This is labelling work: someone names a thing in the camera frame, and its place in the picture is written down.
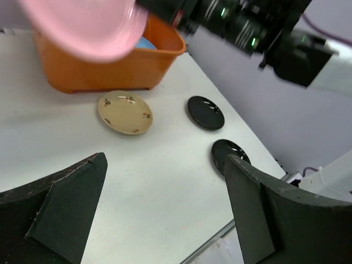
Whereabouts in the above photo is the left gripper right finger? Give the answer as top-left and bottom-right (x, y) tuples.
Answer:
(224, 155), (351, 263)

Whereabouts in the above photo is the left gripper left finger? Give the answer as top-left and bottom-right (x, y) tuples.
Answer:
(1, 152), (108, 263)

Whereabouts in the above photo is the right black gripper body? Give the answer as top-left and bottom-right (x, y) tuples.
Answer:
(136, 0), (268, 55)

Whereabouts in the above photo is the blue plastic plate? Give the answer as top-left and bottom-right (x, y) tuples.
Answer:
(135, 37), (157, 50)

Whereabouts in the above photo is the pink plastic plate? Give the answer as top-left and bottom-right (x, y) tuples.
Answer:
(18, 0), (148, 62)

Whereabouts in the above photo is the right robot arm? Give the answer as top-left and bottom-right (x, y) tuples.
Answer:
(137, 1), (351, 96)

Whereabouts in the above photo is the orange plastic bin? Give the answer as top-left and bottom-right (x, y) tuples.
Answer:
(32, 15), (186, 94)

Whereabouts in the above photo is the glossy black plate front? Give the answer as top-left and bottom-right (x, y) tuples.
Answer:
(211, 139), (251, 175)

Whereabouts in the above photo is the small beige patterned plate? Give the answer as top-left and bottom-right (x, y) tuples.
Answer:
(97, 91), (153, 135)

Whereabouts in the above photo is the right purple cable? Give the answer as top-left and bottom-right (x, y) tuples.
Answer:
(301, 13), (352, 46)

